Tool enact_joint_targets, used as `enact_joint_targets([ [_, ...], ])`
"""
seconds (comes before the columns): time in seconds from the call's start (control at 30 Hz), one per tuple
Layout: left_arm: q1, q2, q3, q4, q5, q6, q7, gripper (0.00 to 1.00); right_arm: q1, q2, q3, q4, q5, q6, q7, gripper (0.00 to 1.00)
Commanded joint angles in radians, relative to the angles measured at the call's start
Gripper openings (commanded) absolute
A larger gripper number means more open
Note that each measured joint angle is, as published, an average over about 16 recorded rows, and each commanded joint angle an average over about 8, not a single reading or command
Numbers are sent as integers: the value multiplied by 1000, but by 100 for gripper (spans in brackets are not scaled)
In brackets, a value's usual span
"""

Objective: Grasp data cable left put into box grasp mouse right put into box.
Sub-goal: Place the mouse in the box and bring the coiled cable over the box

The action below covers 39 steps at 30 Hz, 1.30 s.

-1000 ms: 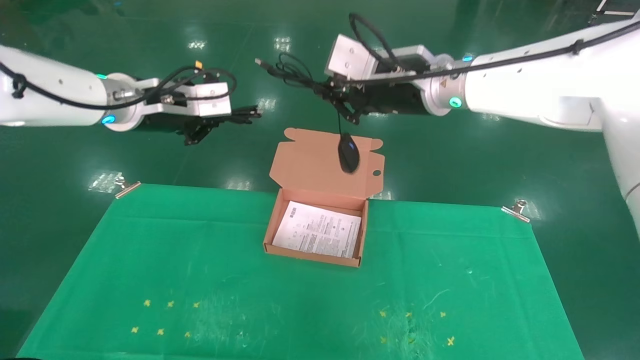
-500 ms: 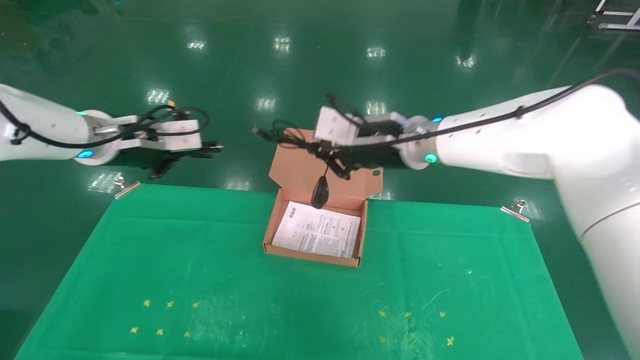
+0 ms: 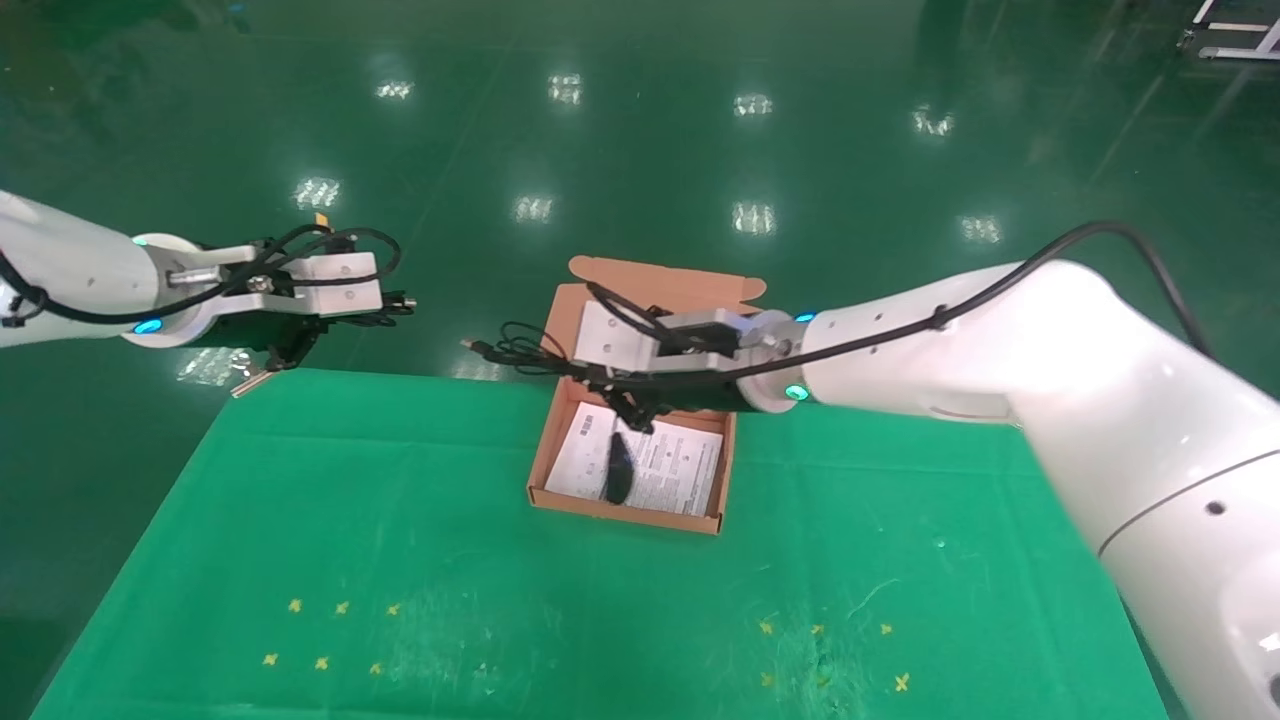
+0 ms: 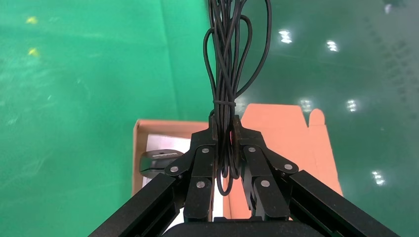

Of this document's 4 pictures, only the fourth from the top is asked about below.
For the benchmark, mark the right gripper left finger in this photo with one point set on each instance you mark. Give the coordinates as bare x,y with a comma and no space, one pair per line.
199,183

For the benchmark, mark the orange cardboard box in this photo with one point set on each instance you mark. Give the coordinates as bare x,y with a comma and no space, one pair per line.
278,130

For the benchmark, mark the black computer mouse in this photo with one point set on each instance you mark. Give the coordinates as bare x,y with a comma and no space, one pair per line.
154,163

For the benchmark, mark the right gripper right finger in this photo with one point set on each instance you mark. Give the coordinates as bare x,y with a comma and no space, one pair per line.
265,189

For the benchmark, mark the green table mat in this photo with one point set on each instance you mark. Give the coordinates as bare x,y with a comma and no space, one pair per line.
65,98

